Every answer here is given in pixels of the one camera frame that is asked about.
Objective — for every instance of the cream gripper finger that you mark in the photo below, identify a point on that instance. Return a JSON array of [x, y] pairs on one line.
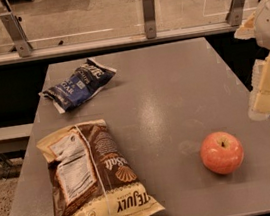
[[246, 29], [259, 101]]

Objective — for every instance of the metal rail bracket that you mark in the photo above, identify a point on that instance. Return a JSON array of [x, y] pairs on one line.
[[235, 15], [148, 7], [16, 33]]

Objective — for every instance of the metal barrier rail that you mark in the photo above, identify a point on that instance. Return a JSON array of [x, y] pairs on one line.
[[122, 42]]

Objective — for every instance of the right metal rail bracket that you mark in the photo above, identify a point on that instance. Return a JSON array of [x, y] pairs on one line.
[[235, 15]]

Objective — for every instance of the brown chip bag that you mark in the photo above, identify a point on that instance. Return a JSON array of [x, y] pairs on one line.
[[90, 177]]

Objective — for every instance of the left metal rail bracket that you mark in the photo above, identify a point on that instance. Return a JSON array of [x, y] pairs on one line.
[[16, 33]]

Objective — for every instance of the blue chip bag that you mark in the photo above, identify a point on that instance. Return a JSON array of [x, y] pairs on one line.
[[83, 84]]

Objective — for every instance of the middle metal rail bracket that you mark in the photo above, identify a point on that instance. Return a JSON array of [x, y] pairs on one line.
[[148, 7]]

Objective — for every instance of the red apple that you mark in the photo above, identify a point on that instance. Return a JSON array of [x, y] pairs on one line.
[[221, 152]]

